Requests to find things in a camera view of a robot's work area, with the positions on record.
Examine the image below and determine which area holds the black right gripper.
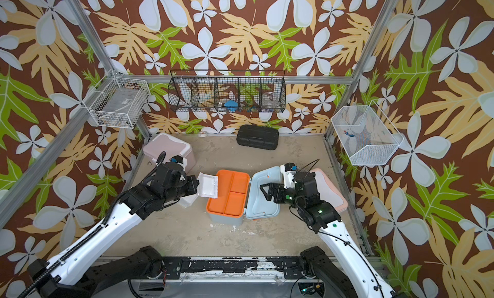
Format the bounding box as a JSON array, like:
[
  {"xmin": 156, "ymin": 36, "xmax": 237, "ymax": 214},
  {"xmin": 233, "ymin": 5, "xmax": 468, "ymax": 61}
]
[{"xmin": 260, "ymin": 182, "xmax": 307, "ymax": 211}]

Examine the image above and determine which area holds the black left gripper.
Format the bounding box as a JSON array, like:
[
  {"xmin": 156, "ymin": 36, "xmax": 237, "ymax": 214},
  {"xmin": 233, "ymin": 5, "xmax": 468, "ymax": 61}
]
[{"xmin": 163, "ymin": 174, "xmax": 202, "ymax": 205}]

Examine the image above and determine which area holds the grey box orange handle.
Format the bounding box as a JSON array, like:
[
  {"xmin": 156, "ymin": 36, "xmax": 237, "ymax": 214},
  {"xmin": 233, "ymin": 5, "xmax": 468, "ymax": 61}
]
[{"xmin": 207, "ymin": 166, "xmax": 283, "ymax": 226}]

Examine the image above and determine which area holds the white and salmon first aid box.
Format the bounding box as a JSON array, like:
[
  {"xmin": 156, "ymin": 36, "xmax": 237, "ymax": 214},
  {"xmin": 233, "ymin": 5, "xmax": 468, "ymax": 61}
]
[{"xmin": 311, "ymin": 168, "xmax": 348, "ymax": 213}]

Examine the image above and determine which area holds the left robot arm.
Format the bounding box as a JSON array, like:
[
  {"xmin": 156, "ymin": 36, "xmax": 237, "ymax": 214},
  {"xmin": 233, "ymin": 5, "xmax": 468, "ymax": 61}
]
[{"xmin": 20, "ymin": 152, "xmax": 199, "ymax": 297}]

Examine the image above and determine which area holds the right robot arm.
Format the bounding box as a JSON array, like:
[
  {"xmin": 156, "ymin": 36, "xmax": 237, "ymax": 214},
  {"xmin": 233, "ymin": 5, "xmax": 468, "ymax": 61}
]
[{"xmin": 259, "ymin": 171, "xmax": 400, "ymax": 297}]

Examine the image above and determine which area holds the pink medicine chest box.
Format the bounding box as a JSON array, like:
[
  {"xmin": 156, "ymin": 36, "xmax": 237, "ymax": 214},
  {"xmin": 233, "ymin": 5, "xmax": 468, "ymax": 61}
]
[{"xmin": 143, "ymin": 133, "xmax": 196, "ymax": 173}]

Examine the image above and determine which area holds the black hard case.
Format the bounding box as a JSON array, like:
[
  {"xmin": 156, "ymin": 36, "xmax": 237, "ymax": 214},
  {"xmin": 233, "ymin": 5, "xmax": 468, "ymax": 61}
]
[{"xmin": 236, "ymin": 125, "xmax": 279, "ymax": 151}]

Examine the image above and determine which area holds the blue item in black basket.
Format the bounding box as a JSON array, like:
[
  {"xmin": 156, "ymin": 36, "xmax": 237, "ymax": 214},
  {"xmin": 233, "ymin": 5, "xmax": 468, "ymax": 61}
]
[{"xmin": 225, "ymin": 100, "xmax": 239, "ymax": 113}]

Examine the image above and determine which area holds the white mesh basket right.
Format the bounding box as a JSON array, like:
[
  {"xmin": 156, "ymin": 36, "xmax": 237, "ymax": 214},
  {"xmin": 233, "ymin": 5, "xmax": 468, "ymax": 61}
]
[{"xmin": 331, "ymin": 102, "xmax": 404, "ymax": 167}]

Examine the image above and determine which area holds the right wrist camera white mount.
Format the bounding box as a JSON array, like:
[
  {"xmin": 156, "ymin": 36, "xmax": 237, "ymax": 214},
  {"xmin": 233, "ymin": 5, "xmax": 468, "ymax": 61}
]
[{"xmin": 280, "ymin": 163, "xmax": 297, "ymax": 189}]

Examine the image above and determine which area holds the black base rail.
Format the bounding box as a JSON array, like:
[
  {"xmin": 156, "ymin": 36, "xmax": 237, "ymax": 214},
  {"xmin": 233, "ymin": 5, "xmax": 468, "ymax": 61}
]
[{"xmin": 162, "ymin": 256, "xmax": 308, "ymax": 280}]

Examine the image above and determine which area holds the white wire basket left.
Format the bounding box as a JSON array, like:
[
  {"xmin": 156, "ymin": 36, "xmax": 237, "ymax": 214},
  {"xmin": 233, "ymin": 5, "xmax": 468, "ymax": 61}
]
[{"xmin": 86, "ymin": 77, "xmax": 151, "ymax": 129}]

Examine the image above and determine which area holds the black wire basket rear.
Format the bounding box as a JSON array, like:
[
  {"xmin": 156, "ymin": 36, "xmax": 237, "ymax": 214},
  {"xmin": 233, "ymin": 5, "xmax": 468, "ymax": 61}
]
[{"xmin": 167, "ymin": 70, "xmax": 286, "ymax": 113}]

